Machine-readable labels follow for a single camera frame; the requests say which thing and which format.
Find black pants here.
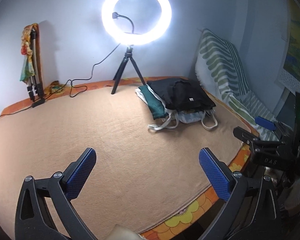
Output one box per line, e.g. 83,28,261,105
147,77,216,112

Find white tote bag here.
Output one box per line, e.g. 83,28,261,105
146,85,218,132

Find orange floral bedsheet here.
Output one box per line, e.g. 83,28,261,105
0,77,258,239

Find colourful painting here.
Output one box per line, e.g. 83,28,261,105
277,0,300,94

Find beige blanket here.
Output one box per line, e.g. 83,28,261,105
0,85,242,239

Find green striped white pillow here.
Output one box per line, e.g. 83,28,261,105
194,28,278,141

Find dark green folded garment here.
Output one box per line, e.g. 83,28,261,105
135,85,168,120

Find folded silver tripod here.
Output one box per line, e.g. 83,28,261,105
27,28,45,108

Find colourful scarf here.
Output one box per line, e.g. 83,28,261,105
20,23,42,83

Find black mini tripod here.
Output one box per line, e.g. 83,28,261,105
110,45,147,95

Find black power cable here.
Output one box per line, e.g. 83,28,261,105
0,43,122,119

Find white ring light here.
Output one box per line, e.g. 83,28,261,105
101,0,172,46

